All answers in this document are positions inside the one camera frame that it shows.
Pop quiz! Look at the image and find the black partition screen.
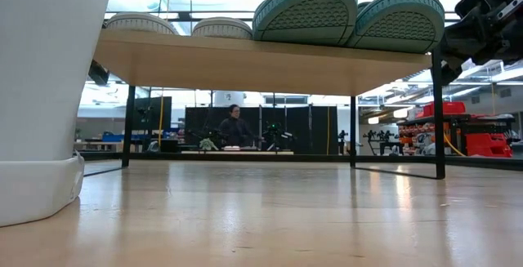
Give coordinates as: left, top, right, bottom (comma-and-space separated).
185, 105, 340, 156

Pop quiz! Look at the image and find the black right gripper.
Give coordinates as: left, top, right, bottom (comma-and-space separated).
443, 7, 502, 87

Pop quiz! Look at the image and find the black table rail frame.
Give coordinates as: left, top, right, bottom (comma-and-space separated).
77, 151, 523, 172

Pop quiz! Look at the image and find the green slide sandal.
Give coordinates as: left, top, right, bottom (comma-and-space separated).
346, 0, 446, 55
252, 0, 360, 47

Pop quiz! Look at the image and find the white hexagonal plant pot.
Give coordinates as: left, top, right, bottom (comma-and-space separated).
0, 0, 114, 228

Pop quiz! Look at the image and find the wooden shelf black metal frame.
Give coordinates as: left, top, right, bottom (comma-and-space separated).
92, 29, 447, 180

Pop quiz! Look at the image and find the grey slide sandal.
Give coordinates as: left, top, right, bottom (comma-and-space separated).
105, 12, 179, 36
191, 16, 254, 41

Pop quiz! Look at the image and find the small green toy plant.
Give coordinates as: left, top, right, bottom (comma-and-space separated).
199, 138, 220, 152

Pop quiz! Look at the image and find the blue storage bin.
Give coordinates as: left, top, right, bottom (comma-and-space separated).
101, 131, 136, 144

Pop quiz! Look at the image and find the person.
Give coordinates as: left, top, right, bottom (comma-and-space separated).
218, 104, 257, 149

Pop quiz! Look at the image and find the red storage shelving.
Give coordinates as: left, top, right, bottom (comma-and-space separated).
398, 101, 516, 158

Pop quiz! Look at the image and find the black tripod stand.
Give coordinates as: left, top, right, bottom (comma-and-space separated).
337, 129, 349, 156

